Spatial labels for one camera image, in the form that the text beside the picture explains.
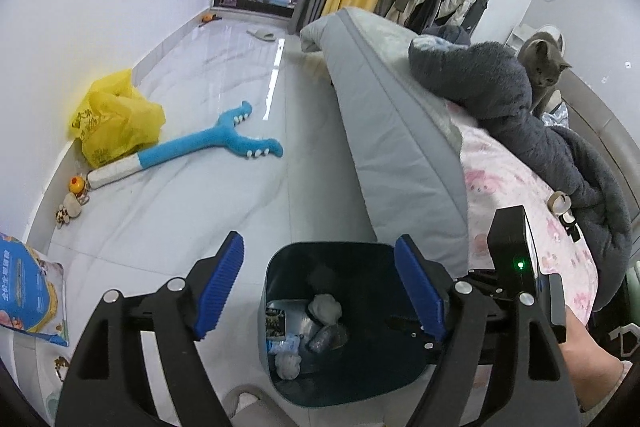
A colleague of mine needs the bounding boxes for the blue patterned duvet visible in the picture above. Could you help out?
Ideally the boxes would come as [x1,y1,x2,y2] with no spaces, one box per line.
[542,91,571,128]

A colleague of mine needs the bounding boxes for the yellow plastic bag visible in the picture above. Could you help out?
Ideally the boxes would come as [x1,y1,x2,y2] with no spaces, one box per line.
[68,68,167,169]

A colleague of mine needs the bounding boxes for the brown tape roll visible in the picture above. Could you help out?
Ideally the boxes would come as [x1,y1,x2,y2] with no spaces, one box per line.
[548,190,572,214]

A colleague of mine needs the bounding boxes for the white sock ball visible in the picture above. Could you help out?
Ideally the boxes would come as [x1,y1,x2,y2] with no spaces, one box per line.
[273,351,303,381]

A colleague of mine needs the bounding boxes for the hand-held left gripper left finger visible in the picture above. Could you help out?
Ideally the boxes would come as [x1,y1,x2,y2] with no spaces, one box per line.
[54,231,246,427]

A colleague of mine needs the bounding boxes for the round white mirror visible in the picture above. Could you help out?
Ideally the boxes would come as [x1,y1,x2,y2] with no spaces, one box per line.
[532,23,569,58]

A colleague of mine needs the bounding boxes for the clear plastic wrap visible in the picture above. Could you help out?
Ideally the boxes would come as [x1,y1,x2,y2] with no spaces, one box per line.
[307,324,349,354]

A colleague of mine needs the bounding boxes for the dark teal trash bin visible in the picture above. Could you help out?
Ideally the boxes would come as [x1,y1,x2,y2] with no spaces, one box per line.
[262,242,451,409]

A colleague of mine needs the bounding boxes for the blue forked plush toy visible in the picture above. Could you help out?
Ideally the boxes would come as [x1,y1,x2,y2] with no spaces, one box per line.
[85,100,285,190]

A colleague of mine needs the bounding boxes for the small black box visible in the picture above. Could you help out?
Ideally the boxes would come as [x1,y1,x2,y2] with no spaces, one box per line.
[265,307,287,339]

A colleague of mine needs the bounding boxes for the blue tissue pack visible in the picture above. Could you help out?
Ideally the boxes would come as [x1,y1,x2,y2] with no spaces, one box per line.
[267,333,304,358]

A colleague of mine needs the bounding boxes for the small spotted plush toy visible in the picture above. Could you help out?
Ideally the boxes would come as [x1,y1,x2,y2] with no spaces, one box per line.
[53,195,84,229]

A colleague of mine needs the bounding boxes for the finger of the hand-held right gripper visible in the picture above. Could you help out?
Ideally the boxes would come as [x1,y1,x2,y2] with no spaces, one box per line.
[389,317,445,354]

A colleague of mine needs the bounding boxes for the blue pet food bag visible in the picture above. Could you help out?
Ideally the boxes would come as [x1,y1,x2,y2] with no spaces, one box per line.
[0,232,70,348]

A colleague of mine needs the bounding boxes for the person's right hand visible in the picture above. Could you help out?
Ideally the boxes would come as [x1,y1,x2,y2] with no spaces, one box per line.
[565,309,626,413]

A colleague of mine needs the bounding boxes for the dark grey hanging pants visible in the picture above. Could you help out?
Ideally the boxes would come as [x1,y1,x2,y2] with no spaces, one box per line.
[462,0,494,33]

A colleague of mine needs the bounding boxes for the grey cat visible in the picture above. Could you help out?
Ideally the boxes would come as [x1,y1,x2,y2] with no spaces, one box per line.
[516,31,575,118]

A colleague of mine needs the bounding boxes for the pink printed bed sheet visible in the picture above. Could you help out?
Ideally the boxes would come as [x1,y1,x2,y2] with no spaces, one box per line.
[446,101,600,344]

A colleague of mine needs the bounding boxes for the grey padded headboard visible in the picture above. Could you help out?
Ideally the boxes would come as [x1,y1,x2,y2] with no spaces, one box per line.
[559,32,640,219]

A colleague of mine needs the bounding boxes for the dark grey fluffy blanket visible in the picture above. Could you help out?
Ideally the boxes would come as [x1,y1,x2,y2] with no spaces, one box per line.
[408,24,634,314]

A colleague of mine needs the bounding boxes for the white tissue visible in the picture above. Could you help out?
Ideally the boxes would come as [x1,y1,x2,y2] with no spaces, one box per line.
[306,293,344,326]

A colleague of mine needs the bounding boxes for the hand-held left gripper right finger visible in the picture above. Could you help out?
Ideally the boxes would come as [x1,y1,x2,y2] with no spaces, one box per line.
[393,234,583,427]

